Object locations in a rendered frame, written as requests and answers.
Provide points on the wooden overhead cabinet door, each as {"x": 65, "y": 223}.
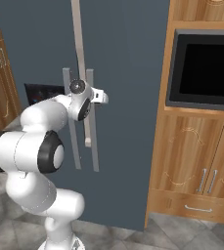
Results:
{"x": 201, "y": 9}

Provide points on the black built-in oven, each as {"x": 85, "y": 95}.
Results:
{"x": 208, "y": 68}

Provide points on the wooden drawer front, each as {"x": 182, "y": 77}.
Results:
{"x": 169, "y": 203}

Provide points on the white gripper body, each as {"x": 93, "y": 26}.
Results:
{"x": 104, "y": 98}

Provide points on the wooden oven cabinet frame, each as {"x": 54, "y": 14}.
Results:
{"x": 162, "y": 130}

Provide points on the dark grey fridge door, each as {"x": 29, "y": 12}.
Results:
{"x": 126, "y": 97}
{"x": 41, "y": 42}

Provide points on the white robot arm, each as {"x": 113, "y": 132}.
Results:
{"x": 25, "y": 153}

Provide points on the beige fridge door seal strip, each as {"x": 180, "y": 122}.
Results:
{"x": 78, "y": 39}

